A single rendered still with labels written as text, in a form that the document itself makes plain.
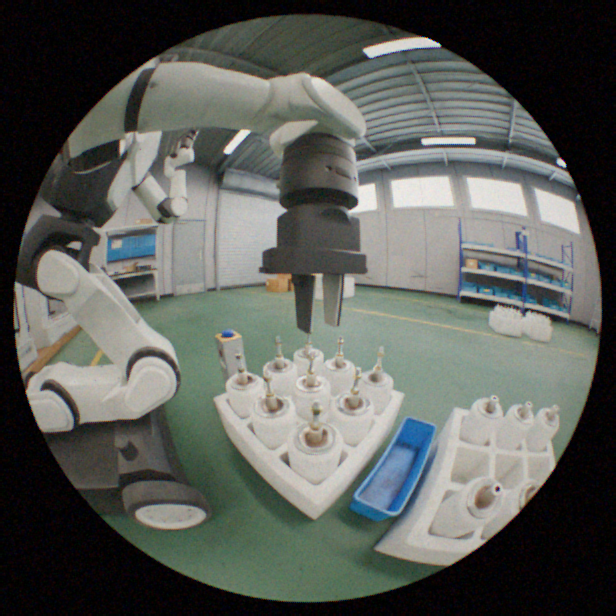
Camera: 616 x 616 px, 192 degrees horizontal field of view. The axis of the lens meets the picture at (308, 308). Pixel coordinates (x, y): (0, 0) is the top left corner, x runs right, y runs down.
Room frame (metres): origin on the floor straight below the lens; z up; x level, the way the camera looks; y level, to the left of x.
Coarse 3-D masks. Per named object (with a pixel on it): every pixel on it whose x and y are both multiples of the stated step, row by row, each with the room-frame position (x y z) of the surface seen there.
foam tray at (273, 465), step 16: (224, 400) 0.35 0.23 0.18; (400, 400) 0.35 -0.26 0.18; (224, 416) 0.30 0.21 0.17; (384, 416) 0.29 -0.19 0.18; (240, 432) 0.25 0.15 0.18; (368, 432) 0.25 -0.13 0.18; (384, 432) 0.28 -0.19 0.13; (240, 448) 0.28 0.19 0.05; (256, 448) 0.21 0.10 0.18; (352, 448) 0.21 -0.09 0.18; (368, 448) 0.21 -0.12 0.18; (256, 464) 0.22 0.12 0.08; (272, 464) 0.17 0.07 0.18; (288, 464) 0.21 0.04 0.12; (352, 464) 0.17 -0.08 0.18; (272, 480) 0.18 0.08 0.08; (288, 480) 0.14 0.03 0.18; (304, 480) 0.14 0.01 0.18; (336, 480) 0.14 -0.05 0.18; (352, 480) 0.18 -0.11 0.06; (288, 496) 0.14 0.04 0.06; (304, 496) 0.11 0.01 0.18; (320, 496) 0.11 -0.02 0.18; (336, 496) 0.13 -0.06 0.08; (304, 512) 0.11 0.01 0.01; (320, 512) 0.10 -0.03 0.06
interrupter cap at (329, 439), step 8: (304, 424) 0.22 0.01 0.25; (328, 424) 0.22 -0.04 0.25; (296, 432) 0.21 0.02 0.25; (304, 432) 0.21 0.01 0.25; (328, 432) 0.20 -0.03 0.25; (336, 432) 0.20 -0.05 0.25; (296, 440) 0.19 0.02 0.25; (304, 440) 0.19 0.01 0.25; (328, 440) 0.19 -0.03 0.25; (336, 440) 0.18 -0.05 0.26; (304, 448) 0.17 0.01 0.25; (312, 448) 0.17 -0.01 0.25; (320, 448) 0.17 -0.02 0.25; (328, 448) 0.17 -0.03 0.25
